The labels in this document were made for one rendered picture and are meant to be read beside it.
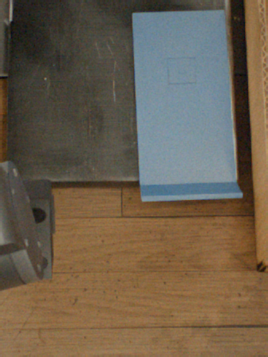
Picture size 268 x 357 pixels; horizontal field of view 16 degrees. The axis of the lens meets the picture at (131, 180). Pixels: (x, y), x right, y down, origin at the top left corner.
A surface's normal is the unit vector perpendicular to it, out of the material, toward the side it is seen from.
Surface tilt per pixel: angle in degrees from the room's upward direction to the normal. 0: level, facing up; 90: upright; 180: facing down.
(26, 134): 0
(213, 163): 0
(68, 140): 0
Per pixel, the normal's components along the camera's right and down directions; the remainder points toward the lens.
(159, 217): 0.02, -0.25
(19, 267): 0.15, 0.63
